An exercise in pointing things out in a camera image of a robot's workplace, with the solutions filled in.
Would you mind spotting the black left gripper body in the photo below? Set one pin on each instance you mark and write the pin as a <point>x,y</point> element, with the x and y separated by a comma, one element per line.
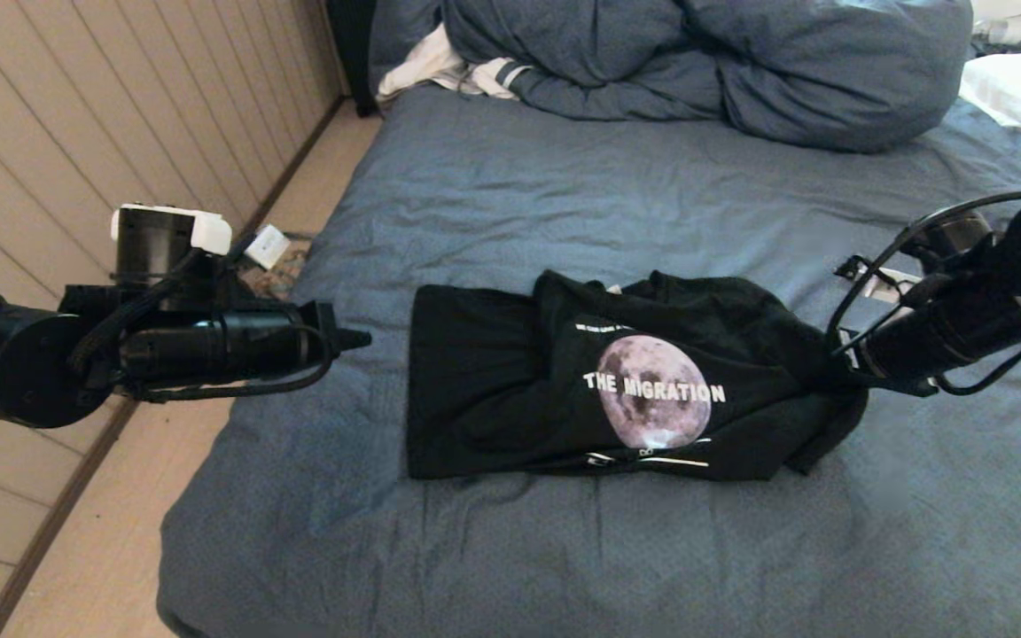
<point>227,346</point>

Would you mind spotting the black printed t-shirt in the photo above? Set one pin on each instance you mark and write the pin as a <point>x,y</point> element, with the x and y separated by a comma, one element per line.
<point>493,390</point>

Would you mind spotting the black bedside furniture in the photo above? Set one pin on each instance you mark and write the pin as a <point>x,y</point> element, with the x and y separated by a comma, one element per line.
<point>353,53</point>

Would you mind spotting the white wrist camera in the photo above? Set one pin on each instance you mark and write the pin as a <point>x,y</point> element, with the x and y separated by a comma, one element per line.
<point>883,283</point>
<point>267,245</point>

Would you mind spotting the crumpled blue duvet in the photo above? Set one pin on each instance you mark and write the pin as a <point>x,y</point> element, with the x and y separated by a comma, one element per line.
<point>785,71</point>

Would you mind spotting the black left camera bracket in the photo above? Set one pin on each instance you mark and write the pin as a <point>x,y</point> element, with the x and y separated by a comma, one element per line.
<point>231,266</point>

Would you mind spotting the blue bed sheet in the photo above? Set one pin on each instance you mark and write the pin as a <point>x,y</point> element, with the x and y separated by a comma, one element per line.
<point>652,177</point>

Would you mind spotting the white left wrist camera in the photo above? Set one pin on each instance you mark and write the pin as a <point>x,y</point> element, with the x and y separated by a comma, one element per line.
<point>267,245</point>

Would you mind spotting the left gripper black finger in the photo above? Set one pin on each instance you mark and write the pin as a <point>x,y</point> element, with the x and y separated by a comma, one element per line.
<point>353,338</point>

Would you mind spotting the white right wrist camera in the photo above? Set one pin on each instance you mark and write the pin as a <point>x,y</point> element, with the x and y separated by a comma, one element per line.
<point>883,283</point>

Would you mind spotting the white striped garment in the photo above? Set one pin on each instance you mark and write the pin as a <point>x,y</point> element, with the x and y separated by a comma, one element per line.
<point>426,66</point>

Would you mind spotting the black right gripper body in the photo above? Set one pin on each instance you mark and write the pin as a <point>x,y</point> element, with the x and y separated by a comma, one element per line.
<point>954,332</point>

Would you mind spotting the green patterned slippers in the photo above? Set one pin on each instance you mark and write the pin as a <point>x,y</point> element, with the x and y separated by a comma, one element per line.
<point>284,270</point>

